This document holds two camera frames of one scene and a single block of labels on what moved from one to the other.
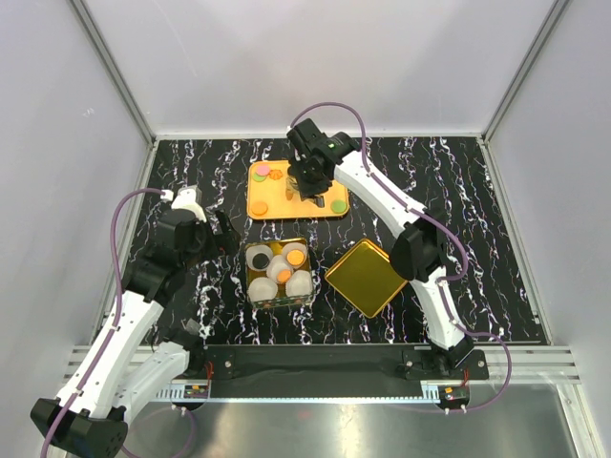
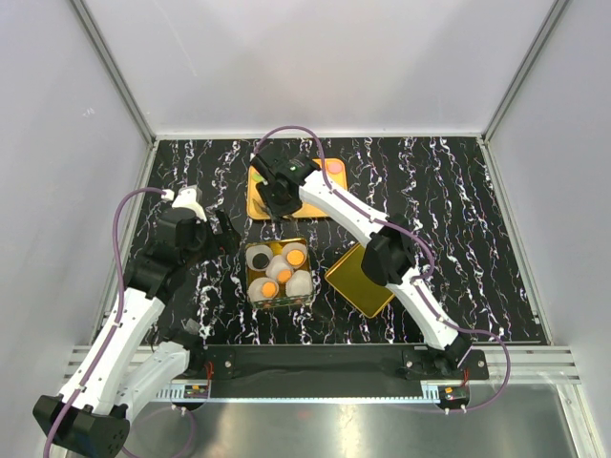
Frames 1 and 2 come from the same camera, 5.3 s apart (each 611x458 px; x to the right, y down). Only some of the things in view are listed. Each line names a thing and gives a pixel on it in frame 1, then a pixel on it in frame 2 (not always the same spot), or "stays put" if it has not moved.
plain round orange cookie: (284, 276) stays put
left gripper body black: (209, 245) stays put
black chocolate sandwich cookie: (260, 260) stays put
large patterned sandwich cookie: (295, 258) stays put
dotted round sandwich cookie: (259, 208) -> (268, 289)
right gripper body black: (308, 183) -> (275, 205)
